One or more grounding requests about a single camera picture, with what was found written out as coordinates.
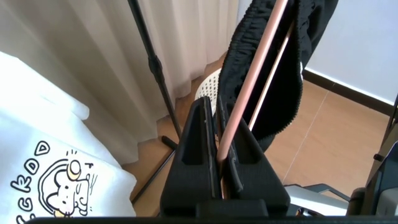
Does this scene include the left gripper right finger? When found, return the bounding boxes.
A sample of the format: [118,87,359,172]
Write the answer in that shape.
[216,98,292,218]

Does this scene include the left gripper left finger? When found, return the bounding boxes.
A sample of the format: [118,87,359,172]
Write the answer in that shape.
[160,96,223,218]

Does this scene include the black garment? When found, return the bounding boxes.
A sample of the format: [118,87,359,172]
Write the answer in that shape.
[217,0,340,153]

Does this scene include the pink clothes hanger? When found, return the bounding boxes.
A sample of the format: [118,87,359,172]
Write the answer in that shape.
[216,0,296,200]

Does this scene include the white printed t-shirt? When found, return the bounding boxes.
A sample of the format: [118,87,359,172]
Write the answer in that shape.
[0,51,137,218]

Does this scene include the white laundry basket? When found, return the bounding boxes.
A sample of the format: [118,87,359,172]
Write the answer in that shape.
[194,68,223,116]

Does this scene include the black clothes rack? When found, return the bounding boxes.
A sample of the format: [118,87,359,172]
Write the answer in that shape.
[127,0,184,205]

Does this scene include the beige curtain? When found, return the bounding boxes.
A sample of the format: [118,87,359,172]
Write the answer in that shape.
[0,0,240,166]

